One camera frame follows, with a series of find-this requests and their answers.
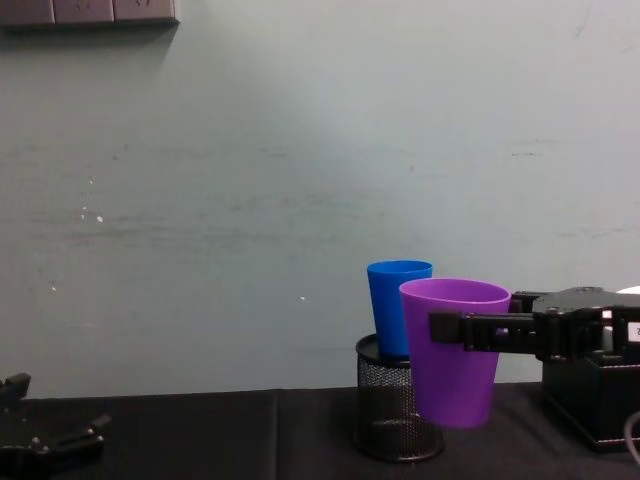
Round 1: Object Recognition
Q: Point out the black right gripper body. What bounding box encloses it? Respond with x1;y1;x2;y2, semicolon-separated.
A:
530;286;640;364

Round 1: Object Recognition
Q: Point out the purple plastic cup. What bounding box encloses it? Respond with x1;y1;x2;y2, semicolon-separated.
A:
398;278;512;431

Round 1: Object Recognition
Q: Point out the blue plastic cup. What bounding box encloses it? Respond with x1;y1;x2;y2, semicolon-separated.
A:
366;259;434;359

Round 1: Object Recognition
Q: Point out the black rectangular box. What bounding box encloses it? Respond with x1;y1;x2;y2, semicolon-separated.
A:
541;348;640;454

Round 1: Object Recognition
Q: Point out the black mesh pen holder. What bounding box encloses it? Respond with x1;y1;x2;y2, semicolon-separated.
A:
353;332;446;464

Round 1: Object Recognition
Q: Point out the black table cloth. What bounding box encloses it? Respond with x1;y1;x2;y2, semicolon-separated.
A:
0;381;640;480

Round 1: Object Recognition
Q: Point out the thin grey cable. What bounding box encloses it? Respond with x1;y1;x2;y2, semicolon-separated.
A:
623;409;640;467

